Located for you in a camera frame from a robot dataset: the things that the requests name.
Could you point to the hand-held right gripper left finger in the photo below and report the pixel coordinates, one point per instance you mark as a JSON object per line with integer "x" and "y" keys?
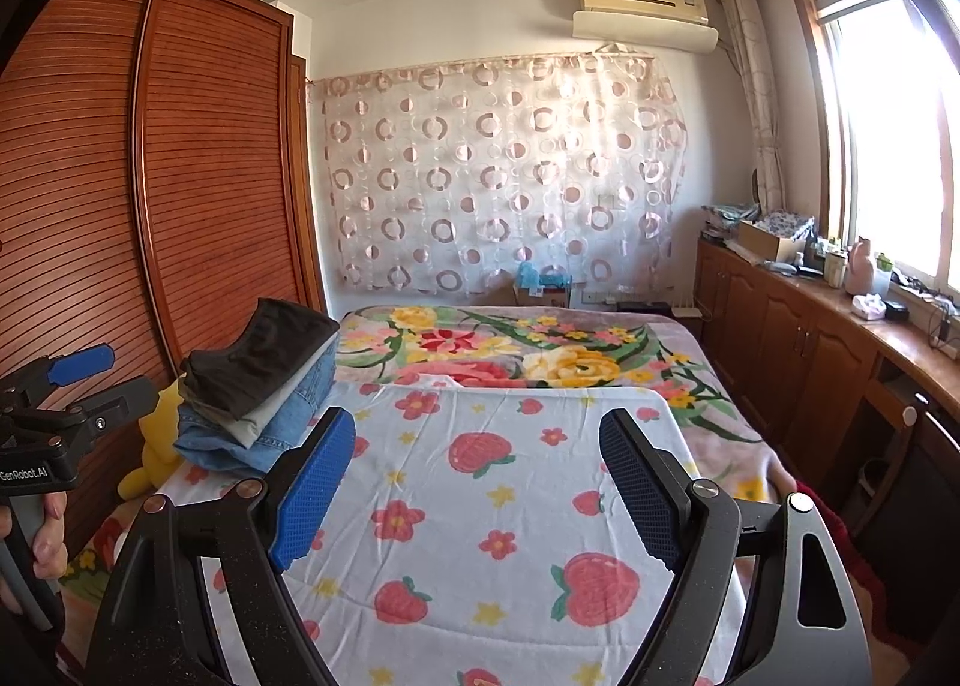
{"x": 315, "y": 498}

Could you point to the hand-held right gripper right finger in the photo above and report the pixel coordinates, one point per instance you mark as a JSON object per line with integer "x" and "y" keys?
{"x": 637, "y": 491}

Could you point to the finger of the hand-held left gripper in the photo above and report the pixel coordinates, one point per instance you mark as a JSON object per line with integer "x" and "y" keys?
{"x": 120, "y": 401}
{"x": 82, "y": 362}

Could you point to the black pants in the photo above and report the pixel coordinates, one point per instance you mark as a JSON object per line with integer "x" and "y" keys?
{"x": 262, "y": 356}

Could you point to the olive green folded pants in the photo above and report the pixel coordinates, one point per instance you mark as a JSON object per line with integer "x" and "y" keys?
{"x": 259, "y": 427}

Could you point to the person's left hand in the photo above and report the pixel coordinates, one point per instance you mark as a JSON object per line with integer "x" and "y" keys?
{"x": 52, "y": 536}

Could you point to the yellow plush toy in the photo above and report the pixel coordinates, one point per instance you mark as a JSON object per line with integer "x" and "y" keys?
{"x": 154, "y": 461}

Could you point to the blue folded jeans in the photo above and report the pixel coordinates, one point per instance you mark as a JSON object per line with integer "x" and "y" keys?
{"x": 232, "y": 450}

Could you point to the strawberry printed white sheet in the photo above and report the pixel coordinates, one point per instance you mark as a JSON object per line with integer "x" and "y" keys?
{"x": 487, "y": 506}

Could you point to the floral blanket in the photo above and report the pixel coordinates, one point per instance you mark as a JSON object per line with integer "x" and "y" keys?
{"x": 525, "y": 349}

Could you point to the long wooden cabinet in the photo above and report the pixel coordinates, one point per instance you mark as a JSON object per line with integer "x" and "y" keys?
{"x": 787, "y": 341}

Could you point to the small cardboard box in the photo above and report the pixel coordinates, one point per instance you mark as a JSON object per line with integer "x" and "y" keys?
{"x": 540, "y": 298}

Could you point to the wooden louvered wardrobe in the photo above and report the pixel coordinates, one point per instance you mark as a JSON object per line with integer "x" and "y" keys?
{"x": 210, "y": 169}

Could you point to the blue plastic bag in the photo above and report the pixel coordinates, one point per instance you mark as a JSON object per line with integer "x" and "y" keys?
{"x": 541, "y": 277}

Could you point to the open cardboard box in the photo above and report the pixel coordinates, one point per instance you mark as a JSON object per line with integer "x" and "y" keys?
{"x": 765, "y": 244}

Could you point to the pile of printed papers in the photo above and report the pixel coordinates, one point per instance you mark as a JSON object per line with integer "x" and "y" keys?
{"x": 727, "y": 221}

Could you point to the white jar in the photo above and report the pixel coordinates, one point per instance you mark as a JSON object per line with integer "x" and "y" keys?
{"x": 834, "y": 269}

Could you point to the small white box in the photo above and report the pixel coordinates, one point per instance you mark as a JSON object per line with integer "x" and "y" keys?
{"x": 870, "y": 306}

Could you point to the small black box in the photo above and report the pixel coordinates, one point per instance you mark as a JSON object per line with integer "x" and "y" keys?
{"x": 897, "y": 310}

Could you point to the black power adapter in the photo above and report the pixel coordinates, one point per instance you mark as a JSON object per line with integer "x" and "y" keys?
{"x": 943, "y": 330}

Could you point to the circle patterned sheer curtain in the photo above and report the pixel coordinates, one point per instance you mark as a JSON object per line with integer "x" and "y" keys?
{"x": 487, "y": 169}

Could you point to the white patterned window curtain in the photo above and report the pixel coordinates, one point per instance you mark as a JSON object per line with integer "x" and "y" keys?
{"x": 757, "y": 94}

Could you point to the wooden framed window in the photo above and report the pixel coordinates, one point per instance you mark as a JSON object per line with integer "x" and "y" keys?
{"x": 885, "y": 131}

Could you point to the white air conditioner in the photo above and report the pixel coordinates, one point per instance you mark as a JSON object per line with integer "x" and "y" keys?
{"x": 637, "y": 0}

